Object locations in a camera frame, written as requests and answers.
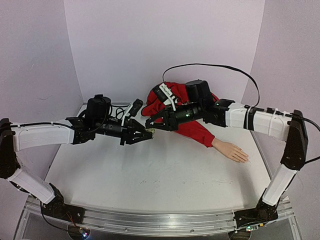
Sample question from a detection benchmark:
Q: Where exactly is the clear nail polish bottle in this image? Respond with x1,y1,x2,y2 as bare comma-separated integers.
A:
146,128,155,138

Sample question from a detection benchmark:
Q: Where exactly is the red black sports jacket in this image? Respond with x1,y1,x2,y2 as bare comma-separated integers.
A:
141,81,218,149

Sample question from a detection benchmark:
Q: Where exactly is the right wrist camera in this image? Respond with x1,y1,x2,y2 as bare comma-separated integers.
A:
152,79,213,111

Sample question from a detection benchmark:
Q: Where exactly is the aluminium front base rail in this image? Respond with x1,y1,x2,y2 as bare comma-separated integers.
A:
25,197,302,240

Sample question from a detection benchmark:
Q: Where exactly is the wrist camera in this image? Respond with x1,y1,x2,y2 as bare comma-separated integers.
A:
84,93,145,126
152,79,213,111

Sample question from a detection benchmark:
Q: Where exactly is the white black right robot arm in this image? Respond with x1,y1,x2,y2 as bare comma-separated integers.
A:
145,99,309,207

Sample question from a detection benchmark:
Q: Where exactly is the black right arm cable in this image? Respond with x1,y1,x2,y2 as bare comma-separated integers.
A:
162,63,320,165

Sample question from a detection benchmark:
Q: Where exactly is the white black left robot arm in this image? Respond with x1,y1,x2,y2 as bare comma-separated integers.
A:
0,117,154,219

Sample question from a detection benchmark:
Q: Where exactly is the mannequin hand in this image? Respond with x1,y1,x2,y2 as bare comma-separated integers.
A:
212,138,249,163

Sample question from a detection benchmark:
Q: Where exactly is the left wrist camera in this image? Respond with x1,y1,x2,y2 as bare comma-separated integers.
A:
84,93,145,126

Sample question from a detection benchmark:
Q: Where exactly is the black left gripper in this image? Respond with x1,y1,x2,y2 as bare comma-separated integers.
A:
95,116,153,146

